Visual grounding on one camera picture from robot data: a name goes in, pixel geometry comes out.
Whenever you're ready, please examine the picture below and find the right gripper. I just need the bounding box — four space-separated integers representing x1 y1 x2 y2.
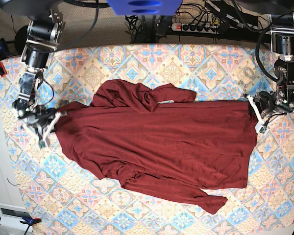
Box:
21 108 68 134

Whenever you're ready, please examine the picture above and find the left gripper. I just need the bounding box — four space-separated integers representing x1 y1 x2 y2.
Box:
254 91 284 119

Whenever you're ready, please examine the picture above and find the dark red t-shirt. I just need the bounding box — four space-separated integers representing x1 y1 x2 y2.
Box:
55 80 257 214

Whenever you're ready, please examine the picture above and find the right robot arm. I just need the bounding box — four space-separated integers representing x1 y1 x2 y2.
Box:
0 0 65 135

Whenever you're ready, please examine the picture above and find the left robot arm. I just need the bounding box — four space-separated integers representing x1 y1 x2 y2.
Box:
232 0 294 120

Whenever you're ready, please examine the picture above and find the black round stool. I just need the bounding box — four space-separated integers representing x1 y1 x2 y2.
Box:
14 25 28 55

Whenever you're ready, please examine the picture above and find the white power strip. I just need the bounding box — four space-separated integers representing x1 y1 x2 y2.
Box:
171 23 218 34

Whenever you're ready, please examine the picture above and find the blue orange clamp lower left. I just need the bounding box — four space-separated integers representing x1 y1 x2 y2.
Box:
0 216 41 235

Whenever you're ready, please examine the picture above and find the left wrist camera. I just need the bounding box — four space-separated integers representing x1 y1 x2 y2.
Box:
255 123 269 135

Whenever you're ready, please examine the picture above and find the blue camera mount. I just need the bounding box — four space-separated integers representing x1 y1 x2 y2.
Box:
107 0 182 16

